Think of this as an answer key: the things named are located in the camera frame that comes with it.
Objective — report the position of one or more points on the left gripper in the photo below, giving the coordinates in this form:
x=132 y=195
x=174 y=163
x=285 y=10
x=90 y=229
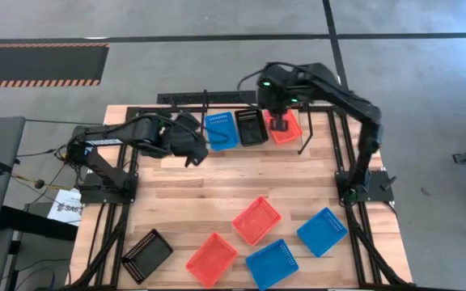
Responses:
x=176 y=139

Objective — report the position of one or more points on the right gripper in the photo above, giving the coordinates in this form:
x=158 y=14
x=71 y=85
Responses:
x=278 y=110

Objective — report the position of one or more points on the orange plastic basket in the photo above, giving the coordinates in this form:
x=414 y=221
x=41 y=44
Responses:
x=210 y=260
x=257 y=221
x=293 y=133

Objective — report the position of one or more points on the black plastic basket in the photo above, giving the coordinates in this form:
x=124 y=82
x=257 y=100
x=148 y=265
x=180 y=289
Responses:
x=148 y=256
x=252 y=131

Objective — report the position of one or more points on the blue plastic basket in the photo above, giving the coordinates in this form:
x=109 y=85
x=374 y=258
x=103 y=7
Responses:
x=322 y=232
x=271 y=264
x=221 y=133

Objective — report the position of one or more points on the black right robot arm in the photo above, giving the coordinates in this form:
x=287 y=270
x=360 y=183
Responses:
x=338 y=95

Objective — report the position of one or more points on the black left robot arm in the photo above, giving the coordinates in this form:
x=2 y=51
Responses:
x=136 y=133

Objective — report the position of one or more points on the black perforated metal strip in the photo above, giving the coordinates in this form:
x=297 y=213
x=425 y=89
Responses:
x=184 y=98

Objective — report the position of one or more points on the white printed paper sheet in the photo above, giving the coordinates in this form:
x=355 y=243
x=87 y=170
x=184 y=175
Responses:
x=65 y=208

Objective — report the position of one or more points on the black round plug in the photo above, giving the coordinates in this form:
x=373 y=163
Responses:
x=39 y=184

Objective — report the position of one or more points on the black desk base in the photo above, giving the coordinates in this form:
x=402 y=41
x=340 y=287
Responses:
x=35 y=222

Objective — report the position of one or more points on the black mat with hazard stripes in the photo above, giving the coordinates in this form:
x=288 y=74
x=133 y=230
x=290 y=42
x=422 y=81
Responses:
x=35 y=64

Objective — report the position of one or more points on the thin black metal shelf frame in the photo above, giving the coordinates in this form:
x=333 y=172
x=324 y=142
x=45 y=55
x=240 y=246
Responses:
x=310 y=126

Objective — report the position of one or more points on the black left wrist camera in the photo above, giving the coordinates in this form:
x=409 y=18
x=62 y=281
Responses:
x=186 y=121

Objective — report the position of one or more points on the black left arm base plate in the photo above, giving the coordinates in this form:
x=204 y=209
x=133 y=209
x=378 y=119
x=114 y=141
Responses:
x=95 y=196

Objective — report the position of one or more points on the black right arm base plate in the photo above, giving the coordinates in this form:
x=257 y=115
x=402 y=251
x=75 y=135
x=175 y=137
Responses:
x=378 y=190

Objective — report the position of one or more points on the black aluminium table frame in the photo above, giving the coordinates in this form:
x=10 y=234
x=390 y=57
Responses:
x=115 y=242

